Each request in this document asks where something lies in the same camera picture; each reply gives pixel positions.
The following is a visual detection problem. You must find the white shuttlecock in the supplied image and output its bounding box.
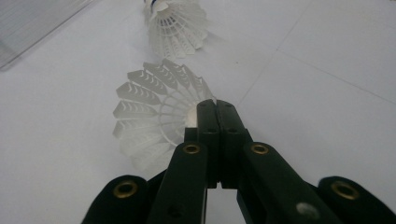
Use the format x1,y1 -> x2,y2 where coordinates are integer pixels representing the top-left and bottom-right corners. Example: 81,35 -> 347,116
143,0 -> 209,60
111,58 -> 218,172

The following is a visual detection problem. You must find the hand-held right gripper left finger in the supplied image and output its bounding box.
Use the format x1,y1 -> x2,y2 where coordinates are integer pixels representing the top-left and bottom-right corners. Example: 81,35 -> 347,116
146,99 -> 221,224

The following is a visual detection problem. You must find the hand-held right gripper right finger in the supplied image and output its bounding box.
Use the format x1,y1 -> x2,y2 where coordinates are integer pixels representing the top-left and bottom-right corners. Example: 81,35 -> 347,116
217,99 -> 344,224

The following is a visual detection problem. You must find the clear plastic container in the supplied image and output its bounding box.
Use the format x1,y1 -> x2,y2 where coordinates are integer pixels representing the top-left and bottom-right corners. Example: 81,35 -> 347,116
0,0 -> 94,71

